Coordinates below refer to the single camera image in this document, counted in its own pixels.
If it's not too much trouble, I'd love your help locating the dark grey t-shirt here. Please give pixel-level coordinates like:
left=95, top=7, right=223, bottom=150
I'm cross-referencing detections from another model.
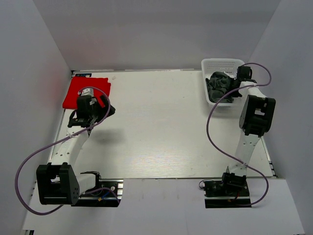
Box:
left=205, top=71, right=243, bottom=103

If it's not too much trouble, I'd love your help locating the white plastic basket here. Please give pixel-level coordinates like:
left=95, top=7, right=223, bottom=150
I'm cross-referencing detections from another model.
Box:
left=201, top=58, right=244, bottom=113

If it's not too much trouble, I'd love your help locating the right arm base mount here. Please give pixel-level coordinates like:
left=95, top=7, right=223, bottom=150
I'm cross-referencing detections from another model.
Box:
left=199, top=172, right=251, bottom=209

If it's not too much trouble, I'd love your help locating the folded red t-shirt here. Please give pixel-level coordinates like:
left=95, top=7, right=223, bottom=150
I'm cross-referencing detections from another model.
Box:
left=63, top=76, right=111, bottom=110

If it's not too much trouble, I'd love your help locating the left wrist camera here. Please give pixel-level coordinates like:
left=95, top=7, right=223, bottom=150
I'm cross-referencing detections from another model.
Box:
left=78, top=88, right=94, bottom=97

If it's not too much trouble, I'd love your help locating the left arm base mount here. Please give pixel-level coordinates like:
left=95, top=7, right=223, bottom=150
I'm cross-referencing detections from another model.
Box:
left=74, top=171, right=124, bottom=208

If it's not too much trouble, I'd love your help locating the blue label sticker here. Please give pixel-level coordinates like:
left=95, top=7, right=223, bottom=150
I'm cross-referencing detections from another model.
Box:
left=75, top=73, right=92, bottom=77

